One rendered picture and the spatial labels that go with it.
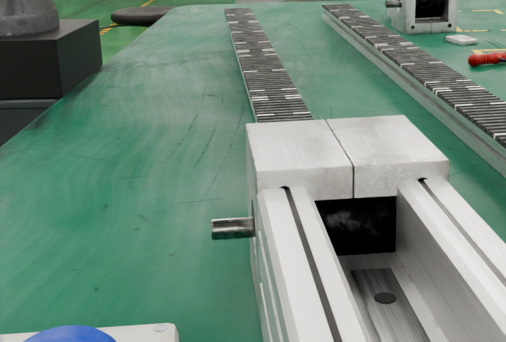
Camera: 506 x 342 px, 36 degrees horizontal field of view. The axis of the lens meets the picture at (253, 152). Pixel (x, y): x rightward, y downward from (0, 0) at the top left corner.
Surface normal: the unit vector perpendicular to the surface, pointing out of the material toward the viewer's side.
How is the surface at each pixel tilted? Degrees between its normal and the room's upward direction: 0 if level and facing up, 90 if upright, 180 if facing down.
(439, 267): 90
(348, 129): 0
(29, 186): 0
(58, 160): 0
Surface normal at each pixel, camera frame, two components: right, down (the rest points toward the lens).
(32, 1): 0.79, -0.16
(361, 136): -0.04, -0.95
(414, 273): -1.00, 0.06
